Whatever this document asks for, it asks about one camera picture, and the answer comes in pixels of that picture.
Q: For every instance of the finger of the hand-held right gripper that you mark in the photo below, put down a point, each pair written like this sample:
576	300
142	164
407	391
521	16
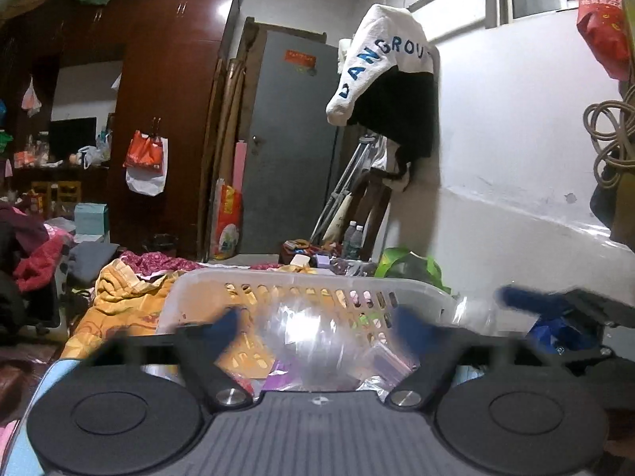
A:
528	300
588	352

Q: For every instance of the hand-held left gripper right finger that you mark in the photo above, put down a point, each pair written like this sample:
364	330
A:
411	327

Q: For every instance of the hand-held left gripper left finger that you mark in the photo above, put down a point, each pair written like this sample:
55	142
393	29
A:
225	327

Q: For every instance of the white plastic basket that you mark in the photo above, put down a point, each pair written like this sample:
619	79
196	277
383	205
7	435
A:
208	282

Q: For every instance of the pile of plastic-wrapped packets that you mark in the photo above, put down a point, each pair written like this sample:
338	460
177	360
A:
377	362

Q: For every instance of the clear plastic-wrapped bundle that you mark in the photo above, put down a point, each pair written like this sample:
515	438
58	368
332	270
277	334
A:
307	332

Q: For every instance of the green and white shopping bag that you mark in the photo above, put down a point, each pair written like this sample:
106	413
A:
407	263

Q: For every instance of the clear plastic water bottle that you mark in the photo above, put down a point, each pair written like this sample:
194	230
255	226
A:
350	240
359	244

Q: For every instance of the maroon floral blanket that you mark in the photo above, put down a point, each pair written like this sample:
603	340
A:
154	260

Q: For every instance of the black mesh wastebasket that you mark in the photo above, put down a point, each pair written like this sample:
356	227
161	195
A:
161	245

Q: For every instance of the olive hanging bag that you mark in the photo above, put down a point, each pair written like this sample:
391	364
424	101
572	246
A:
620	208

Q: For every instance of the colourful round basket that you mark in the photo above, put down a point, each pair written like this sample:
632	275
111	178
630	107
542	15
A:
297	245

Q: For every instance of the red yellow printed bag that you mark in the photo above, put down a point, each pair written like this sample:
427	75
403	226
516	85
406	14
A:
225	218

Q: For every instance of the small purple box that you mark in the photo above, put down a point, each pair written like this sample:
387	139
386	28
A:
322	261

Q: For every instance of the orange yellow blanket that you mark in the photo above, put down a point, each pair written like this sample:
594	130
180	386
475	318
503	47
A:
114	297

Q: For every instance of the grey folded cloth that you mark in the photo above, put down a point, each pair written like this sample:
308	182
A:
94	258

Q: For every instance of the metal crutch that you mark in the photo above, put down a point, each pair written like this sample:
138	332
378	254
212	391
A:
342	183

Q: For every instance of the pink board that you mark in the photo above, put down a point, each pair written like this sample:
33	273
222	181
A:
239	163

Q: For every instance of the teal box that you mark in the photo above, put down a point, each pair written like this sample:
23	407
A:
92	218

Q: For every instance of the grey door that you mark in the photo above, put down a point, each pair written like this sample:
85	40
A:
292	158

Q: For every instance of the red shopping bag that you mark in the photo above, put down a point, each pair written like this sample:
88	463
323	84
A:
144	151

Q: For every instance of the red clothes pile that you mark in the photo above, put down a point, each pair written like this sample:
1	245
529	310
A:
39	258

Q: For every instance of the yellow wooden stool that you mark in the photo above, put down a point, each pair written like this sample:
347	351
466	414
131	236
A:
69	193
42	193

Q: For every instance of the wooden planks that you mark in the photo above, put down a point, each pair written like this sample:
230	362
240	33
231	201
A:
223	109

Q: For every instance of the crumpled white plastic bag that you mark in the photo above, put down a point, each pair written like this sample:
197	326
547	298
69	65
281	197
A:
92	154

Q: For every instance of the white and black hanging sweater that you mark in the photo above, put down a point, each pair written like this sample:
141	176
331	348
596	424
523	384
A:
397	104

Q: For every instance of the dark maroon clothing heap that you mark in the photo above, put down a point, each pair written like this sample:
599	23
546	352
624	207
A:
20	218

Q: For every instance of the black monitor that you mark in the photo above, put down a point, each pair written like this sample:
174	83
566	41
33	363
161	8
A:
72	139

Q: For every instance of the brown wooden wardrobe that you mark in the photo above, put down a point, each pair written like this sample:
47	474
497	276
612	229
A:
163	84

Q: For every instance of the orange carton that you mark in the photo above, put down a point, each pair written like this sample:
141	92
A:
24	158

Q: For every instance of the red printed plastic bag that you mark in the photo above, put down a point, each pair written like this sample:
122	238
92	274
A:
603	29

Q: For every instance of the small pink white plastic bag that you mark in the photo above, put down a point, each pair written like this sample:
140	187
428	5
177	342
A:
30	99

